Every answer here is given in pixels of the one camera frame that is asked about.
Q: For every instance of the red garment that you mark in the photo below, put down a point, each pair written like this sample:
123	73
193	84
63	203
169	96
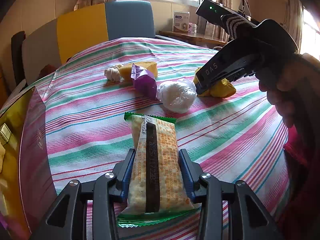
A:
300	218

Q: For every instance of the black rolled mat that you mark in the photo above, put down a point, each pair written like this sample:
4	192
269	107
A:
16	56

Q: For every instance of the striped pink green bedsheet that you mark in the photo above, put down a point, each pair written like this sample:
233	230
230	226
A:
81	132

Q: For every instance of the yellow sponge cake block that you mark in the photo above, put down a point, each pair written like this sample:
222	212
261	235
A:
125	70

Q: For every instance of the small white pink jar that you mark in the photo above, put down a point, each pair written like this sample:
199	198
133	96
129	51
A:
192	28

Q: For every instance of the gold metal tin tray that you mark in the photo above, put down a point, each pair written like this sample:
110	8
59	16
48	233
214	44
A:
15	159

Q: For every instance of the white knotted cloth bundle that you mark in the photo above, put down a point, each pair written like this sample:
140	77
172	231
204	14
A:
112	73

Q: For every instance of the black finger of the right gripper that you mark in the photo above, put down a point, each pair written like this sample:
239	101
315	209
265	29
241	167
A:
238	58

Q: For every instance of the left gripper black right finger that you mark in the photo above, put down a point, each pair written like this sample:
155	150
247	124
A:
191	172

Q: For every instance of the white blue product box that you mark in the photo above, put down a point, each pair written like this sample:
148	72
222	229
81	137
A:
181	22

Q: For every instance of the wooden side table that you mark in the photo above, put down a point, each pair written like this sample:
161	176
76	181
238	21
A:
195	39

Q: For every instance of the white cardboard box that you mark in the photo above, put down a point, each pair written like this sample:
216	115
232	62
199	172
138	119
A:
5	134

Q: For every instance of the grey yellow blue chair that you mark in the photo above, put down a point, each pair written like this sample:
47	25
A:
62	38

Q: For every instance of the purple snack wrapper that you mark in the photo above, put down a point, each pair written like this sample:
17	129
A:
144	82

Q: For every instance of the green-edged cracker snack packet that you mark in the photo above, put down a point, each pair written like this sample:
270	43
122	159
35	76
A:
156	189

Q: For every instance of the dark red cushion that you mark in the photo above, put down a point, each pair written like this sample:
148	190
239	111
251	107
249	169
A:
48	69

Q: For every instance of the person's right hand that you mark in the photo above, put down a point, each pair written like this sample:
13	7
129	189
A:
297	85

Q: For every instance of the white ball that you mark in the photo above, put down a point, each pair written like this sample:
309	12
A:
177	96

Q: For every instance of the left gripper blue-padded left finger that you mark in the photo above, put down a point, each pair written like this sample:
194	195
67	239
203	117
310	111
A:
123	171

